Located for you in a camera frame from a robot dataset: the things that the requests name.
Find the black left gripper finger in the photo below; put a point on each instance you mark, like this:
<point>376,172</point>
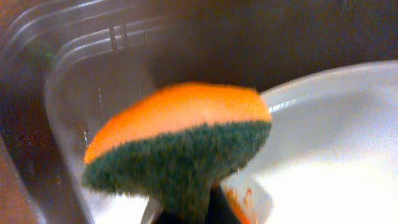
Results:
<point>219,212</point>

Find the orange green scrub sponge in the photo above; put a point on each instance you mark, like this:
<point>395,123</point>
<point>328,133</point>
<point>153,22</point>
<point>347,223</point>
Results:
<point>175,145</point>

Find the pale blue plate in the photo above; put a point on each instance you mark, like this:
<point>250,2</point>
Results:
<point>331,156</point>

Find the brown plastic serving tray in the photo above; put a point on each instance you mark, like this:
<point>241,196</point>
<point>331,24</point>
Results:
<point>68,66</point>

